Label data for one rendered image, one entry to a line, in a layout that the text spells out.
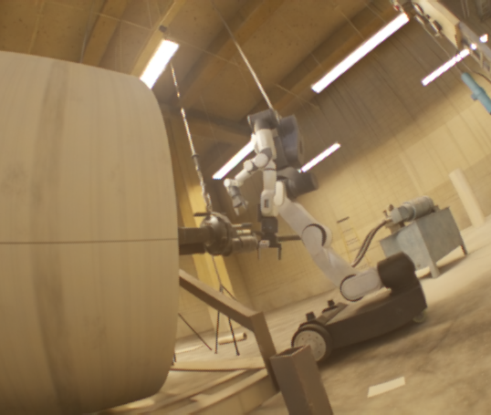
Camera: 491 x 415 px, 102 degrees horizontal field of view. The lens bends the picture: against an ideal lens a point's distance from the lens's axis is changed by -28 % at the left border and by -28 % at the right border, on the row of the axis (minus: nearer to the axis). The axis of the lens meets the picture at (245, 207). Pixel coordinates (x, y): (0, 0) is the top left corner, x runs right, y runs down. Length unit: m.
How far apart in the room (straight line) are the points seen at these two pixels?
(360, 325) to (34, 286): 1.21
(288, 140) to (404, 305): 1.10
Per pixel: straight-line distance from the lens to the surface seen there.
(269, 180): 1.44
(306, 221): 1.53
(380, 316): 1.29
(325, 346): 1.32
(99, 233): 0.68
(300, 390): 0.68
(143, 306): 0.75
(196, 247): 1.87
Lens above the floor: 0.37
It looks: 20 degrees up
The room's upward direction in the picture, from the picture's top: 19 degrees counter-clockwise
